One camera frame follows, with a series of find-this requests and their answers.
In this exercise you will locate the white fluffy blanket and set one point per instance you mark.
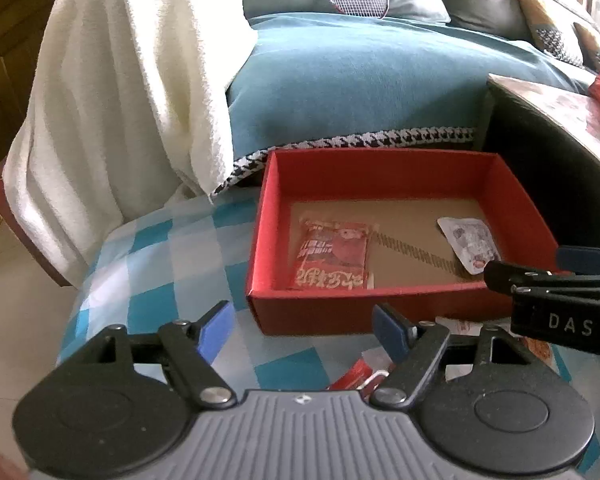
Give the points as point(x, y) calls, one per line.
point(127, 108)

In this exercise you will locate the white round jelly cup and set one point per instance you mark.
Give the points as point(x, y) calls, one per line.
point(471, 241)

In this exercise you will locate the grey sofa back cushion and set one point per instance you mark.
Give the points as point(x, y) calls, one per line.
point(502, 18)

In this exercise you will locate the red cardboard box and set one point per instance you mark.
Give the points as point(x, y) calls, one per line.
point(401, 195)

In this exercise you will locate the red crown snack packet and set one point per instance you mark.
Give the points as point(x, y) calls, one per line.
point(366, 374)

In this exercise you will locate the red snack packet with text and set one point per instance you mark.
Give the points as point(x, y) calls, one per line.
point(331, 255)

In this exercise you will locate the brown patterned throw pillow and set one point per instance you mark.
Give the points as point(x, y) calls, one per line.
point(552, 32)

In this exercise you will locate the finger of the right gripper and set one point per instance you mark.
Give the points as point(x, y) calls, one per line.
point(504, 277)
point(580, 260)

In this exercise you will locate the white spicy strip bag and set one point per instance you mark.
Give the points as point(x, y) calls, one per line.
point(540, 349)

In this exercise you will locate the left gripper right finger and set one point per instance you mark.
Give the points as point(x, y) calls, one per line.
point(415, 351)

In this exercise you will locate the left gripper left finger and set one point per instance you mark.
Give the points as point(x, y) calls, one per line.
point(189, 351)

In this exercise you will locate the dark side table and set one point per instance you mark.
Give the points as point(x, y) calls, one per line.
point(550, 139)

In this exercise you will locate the blue white checkered tablecloth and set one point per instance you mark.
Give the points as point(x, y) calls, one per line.
point(178, 262)

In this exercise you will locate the teal sofa cushion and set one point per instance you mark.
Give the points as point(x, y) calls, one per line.
point(323, 80)

